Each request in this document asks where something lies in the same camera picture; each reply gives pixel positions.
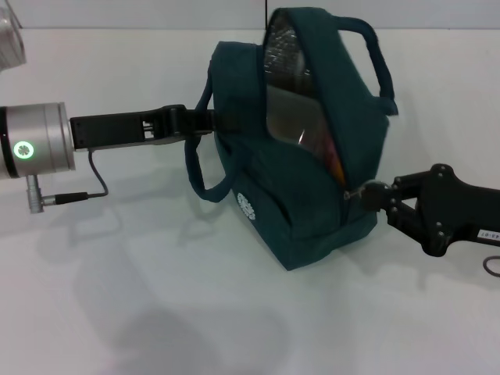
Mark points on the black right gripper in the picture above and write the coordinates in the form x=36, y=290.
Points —
x=465, y=211

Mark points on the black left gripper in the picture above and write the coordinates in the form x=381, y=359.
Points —
x=117, y=127

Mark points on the clear plastic container blue seal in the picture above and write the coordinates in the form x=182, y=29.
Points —
x=297, y=117

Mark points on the dark teal fabric lunch bag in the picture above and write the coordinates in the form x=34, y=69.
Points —
x=297, y=203

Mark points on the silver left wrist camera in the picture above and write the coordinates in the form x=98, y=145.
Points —
x=9, y=39

